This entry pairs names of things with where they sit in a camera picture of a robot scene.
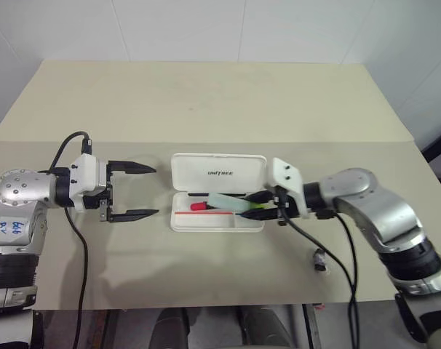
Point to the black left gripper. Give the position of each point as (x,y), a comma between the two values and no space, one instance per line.
(106,196)

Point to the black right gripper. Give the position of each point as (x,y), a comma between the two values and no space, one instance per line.
(286,207)

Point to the green marker translucent cap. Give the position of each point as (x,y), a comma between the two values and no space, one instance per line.
(224,201)

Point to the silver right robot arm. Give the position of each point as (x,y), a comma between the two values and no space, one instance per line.
(369,203)

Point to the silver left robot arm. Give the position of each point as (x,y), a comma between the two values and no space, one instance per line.
(16,189)

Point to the white plastic pencil case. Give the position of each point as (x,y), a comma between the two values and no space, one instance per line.
(217,172)

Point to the red marker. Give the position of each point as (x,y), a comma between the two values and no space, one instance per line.
(198,206)

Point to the small black connector plug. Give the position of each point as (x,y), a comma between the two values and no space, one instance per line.
(319,261)

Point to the white sticker blue writing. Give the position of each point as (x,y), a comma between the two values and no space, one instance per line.
(12,229)

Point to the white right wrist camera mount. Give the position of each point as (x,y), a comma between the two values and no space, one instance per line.
(284,174)

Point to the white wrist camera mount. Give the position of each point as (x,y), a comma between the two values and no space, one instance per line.
(86,178)
(284,174)

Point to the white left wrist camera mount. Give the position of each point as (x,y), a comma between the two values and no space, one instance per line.
(86,178)

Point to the black metal frame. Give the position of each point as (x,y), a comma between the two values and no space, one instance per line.
(439,145)

